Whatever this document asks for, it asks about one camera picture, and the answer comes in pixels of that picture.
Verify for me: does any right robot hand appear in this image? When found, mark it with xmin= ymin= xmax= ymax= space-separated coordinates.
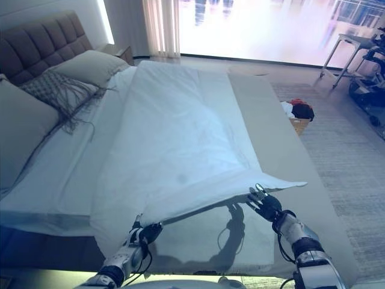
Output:
xmin=246 ymin=183 xmax=283 ymax=223

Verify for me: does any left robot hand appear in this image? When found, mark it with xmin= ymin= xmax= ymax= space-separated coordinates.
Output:
xmin=129 ymin=213 xmax=165 ymax=246

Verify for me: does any white duvet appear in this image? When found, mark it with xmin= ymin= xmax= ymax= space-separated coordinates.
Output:
xmin=90 ymin=60 xmax=309 ymax=259

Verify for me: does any beige bed cover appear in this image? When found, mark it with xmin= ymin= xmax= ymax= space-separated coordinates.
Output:
xmin=147 ymin=72 xmax=357 ymax=276

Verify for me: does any white bed sheet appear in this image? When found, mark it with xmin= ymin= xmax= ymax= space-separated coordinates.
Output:
xmin=0 ymin=66 xmax=139 ymax=237

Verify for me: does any silver robot torso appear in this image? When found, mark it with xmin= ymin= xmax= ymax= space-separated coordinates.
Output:
xmin=129 ymin=278 xmax=244 ymax=289

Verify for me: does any wicker laundry basket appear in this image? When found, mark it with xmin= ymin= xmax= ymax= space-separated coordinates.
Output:
xmin=288 ymin=117 xmax=312 ymax=136

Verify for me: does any grey floor rug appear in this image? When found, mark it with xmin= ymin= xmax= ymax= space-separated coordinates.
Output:
xmin=243 ymin=82 xmax=385 ymax=289

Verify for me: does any white garment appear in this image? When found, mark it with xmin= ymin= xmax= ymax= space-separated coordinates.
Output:
xmin=281 ymin=101 xmax=297 ymax=119

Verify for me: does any black wheeled equipment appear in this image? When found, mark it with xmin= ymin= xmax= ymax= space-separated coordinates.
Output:
xmin=348 ymin=25 xmax=385 ymax=127

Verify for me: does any beige pillow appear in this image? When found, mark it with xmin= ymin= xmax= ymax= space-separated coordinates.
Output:
xmin=0 ymin=79 xmax=60 ymax=190
xmin=52 ymin=49 xmax=130 ymax=85

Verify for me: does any patterned fringed cushion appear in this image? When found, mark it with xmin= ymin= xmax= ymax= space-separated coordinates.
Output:
xmin=19 ymin=70 xmax=120 ymax=142

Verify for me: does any large glass window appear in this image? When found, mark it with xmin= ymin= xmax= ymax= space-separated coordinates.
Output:
xmin=179 ymin=0 xmax=385 ymax=69

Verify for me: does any wooden nightstand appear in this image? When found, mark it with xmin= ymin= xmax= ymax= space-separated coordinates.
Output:
xmin=97 ymin=43 xmax=133 ymax=66

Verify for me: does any beige curtain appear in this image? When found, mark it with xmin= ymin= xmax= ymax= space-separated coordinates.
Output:
xmin=141 ymin=0 xmax=181 ymax=58

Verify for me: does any brown tufted headboard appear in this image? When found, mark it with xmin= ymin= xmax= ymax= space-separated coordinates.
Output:
xmin=0 ymin=10 xmax=94 ymax=87

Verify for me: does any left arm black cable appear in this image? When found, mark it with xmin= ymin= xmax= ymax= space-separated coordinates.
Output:
xmin=129 ymin=236 xmax=154 ymax=275

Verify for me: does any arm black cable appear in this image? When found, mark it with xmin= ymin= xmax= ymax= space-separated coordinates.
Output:
xmin=276 ymin=224 xmax=298 ymax=289
xmin=129 ymin=236 xmax=154 ymax=275

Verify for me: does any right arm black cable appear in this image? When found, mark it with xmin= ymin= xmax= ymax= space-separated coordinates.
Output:
xmin=276 ymin=224 xmax=298 ymax=289

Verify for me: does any brown bed frame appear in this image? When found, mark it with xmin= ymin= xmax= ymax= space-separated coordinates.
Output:
xmin=0 ymin=231 xmax=106 ymax=272

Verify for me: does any metal frame table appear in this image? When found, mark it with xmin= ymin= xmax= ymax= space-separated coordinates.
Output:
xmin=318 ymin=33 xmax=380 ymax=90

